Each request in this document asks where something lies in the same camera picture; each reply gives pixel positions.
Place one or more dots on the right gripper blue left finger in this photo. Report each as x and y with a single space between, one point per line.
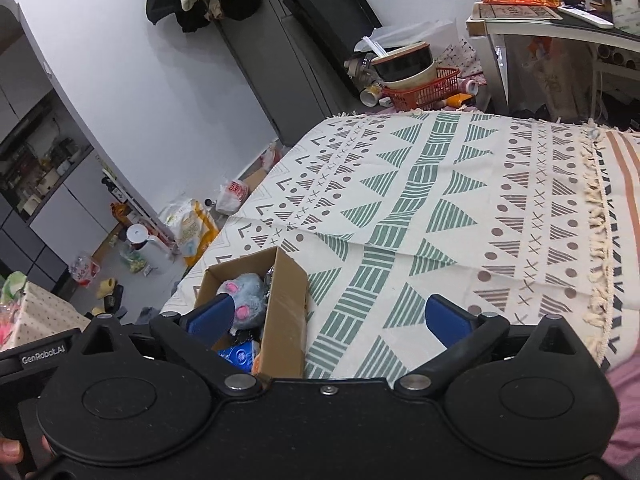
210 322

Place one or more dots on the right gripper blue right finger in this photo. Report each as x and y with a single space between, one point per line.
448 322

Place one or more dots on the blue patterned plastic bag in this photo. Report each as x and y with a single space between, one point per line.
242 356

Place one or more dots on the grey plush mouse toy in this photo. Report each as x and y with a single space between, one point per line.
248 293

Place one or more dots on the brown cardboard box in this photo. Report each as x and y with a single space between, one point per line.
283 340

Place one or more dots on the person's left hand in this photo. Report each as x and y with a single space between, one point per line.
11 451

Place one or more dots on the yellow white food bag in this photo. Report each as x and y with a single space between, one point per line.
192 227

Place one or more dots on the white kettle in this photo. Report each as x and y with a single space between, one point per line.
148 245

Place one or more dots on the patterned cream blanket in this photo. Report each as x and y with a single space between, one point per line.
383 211

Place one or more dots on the white red plastic bag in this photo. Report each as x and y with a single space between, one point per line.
231 197

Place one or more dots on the striped tasselled cushion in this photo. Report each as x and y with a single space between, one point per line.
611 161

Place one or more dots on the red plastic basket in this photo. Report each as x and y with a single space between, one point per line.
441 88

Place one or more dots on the dark grey door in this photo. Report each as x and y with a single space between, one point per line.
285 64

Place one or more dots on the brown rimmed bowl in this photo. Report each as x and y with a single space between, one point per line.
406 68

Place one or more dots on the white desk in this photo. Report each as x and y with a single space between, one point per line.
488 38

